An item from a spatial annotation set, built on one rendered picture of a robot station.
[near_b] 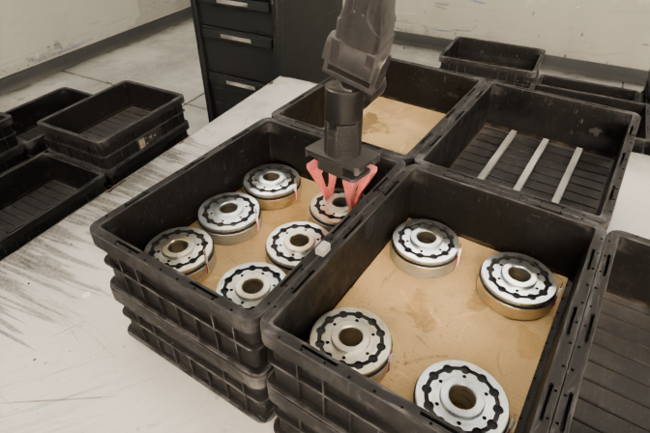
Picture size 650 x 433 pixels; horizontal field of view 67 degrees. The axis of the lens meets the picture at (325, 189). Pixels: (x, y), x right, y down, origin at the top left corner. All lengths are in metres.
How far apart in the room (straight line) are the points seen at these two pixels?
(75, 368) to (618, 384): 0.75
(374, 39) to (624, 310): 0.51
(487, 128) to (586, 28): 2.75
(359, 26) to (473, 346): 0.43
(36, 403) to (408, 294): 0.56
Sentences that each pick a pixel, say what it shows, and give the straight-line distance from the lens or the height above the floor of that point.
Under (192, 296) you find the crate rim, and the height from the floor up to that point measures 0.92.
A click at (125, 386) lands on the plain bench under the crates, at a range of 0.84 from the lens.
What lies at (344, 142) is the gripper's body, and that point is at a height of 1.00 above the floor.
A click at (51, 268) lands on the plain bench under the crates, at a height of 0.70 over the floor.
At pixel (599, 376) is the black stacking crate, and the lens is 0.73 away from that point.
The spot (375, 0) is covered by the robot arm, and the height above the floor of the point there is 1.21.
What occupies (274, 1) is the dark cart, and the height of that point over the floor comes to 0.83.
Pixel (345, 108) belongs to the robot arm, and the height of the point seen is 1.05.
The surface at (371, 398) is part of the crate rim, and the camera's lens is 0.52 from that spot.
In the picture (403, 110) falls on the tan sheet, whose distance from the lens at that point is 1.21.
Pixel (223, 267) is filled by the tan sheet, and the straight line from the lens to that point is 0.78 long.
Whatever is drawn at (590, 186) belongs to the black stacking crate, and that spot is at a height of 0.83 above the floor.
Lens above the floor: 1.37
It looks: 36 degrees down
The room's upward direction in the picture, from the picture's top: straight up
